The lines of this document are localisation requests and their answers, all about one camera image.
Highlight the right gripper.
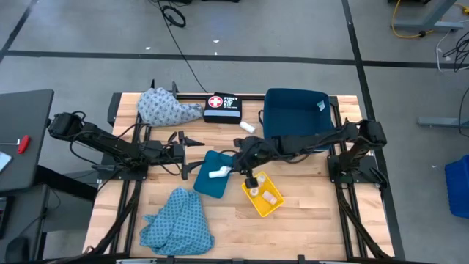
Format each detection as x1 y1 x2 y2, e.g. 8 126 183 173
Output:
229 136 276 190

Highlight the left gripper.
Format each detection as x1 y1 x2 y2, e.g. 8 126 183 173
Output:
160 130 207 180

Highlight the tan bandage roll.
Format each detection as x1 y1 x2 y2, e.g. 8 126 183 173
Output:
261 190 278 206

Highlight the grey patterned cloth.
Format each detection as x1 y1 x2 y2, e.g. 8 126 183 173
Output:
136 87 204 128

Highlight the blue patterned cloth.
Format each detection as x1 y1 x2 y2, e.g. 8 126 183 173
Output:
139 186 215 257

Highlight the yellow plastic basket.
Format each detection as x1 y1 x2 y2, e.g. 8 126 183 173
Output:
240 170 286 218

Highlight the navy fabric bin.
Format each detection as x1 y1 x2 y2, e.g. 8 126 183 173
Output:
258 87 336 152

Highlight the blue plastic bin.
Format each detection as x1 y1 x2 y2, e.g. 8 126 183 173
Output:
444 153 469 220

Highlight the teal tray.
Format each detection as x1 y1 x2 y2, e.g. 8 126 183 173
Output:
193 149 235 199

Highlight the black first aid kit pouch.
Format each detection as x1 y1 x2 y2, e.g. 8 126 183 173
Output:
202 92 243 125

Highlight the black desk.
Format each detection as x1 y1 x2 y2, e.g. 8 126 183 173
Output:
0 89 55 194

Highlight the grey low desk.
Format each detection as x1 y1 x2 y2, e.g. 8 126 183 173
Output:
0 183 62 264

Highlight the smartphone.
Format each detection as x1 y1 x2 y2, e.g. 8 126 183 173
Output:
0 151 13 173

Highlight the black computer mouse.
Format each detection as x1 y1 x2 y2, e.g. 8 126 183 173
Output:
5 236 30 263

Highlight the grey metal bar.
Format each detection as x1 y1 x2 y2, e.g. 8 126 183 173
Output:
418 116 469 129

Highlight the grey desk foot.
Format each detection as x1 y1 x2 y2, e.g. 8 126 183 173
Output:
388 0 465 33

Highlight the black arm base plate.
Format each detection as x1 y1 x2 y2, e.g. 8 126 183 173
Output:
327 153 389 188
97 152 149 181

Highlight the black floor cable with coil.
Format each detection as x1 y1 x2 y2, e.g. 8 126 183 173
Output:
148 0 210 95

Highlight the red-handled screwdriver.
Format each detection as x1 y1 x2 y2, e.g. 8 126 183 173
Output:
0 134 31 155

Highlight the yellow cable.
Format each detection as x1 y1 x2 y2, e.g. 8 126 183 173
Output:
391 0 469 40

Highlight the white cable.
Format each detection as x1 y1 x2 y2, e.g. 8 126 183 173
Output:
435 20 469 73

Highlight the black cable bundle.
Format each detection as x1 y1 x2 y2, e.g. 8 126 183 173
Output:
442 31 469 73

